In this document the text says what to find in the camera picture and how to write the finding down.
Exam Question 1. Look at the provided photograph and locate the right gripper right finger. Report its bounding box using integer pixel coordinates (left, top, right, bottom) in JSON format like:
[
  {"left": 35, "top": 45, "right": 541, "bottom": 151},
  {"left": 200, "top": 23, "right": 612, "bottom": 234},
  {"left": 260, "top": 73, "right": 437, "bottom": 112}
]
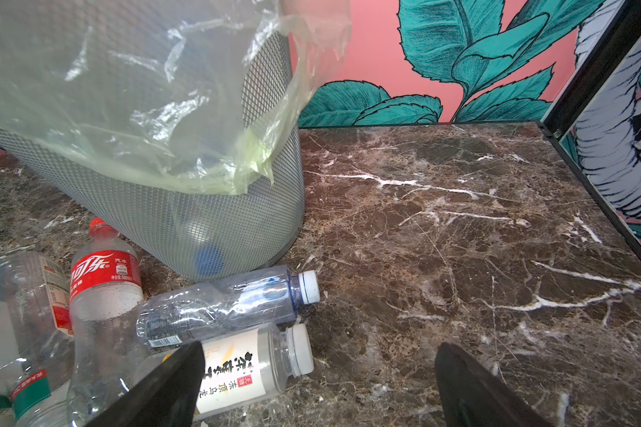
[{"left": 434, "top": 343, "right": 549, "bottom": 427}]

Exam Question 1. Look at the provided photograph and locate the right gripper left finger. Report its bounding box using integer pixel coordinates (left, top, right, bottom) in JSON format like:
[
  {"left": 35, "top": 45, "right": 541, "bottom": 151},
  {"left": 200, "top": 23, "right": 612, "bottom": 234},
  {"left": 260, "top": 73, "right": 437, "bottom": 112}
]
[{"left": 88, "top": 343, "right": 205, "bottom": 427}]

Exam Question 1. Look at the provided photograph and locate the grey mesh waste bin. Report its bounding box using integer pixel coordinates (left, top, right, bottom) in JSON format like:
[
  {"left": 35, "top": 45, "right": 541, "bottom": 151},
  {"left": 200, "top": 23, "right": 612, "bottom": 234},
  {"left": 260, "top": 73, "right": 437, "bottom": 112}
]
[{"left": 0, "top": 26, "right": 304, "bottom": 281}]

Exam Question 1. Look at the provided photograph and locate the translucent green bin liner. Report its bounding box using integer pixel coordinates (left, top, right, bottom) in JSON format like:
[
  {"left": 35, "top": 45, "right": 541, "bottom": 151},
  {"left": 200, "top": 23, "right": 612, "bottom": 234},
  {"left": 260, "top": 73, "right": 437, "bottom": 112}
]
[{"left": 0, "top": 1, "right": 352, "bottom": 196}]

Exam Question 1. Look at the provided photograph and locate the yellow white label bottle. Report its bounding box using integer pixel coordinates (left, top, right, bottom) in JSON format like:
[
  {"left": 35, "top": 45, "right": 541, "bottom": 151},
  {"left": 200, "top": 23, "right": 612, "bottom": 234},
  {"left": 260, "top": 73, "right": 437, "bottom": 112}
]
[{"left": 132, "top": 322, "right": 316, "bottom": 422}]

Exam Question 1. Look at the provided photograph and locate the green label clear bottle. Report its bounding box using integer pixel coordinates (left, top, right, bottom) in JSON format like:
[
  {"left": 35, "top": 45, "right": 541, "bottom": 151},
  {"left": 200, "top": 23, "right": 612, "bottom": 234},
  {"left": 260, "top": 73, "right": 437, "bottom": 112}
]
[{"left": 0, "top": 372, "right": 69, "bottom": 426}]

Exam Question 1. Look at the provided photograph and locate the red label cola bottle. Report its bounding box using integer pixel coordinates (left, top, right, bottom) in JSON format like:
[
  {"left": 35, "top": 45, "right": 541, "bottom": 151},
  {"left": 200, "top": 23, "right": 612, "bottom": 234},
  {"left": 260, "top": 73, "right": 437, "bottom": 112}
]
[{"left": 67, "top": 218, "right": 144, "bottom": 426}]

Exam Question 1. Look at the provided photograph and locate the clear bottle white cap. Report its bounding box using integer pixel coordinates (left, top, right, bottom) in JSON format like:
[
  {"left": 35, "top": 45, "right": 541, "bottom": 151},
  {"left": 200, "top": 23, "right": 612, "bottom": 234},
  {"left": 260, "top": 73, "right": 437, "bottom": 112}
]
[{"left": 136, "top": 265, "right": 321, "bottom": 348}]

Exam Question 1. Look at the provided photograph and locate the large clear square bottle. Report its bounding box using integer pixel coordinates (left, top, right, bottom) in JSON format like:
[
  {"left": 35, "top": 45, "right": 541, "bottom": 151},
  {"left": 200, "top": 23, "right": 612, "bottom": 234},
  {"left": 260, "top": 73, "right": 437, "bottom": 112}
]
[{"left": 0, "top": 252, "right": 74, "bottom": 396}]

